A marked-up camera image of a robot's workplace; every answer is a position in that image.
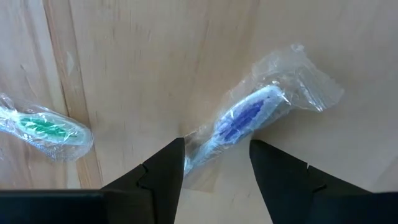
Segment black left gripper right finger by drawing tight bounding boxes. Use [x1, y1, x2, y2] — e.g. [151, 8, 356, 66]
[249, 139, 373, 224]

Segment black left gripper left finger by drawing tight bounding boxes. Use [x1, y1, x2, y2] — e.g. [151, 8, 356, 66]
[101, 137, 187, 224]

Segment blue toothbrush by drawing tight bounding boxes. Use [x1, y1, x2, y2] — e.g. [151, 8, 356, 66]
[183, 43, 345, 189]

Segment green toothbrush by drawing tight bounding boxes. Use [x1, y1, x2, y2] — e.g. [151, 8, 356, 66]
[0, 92, 95, 162]

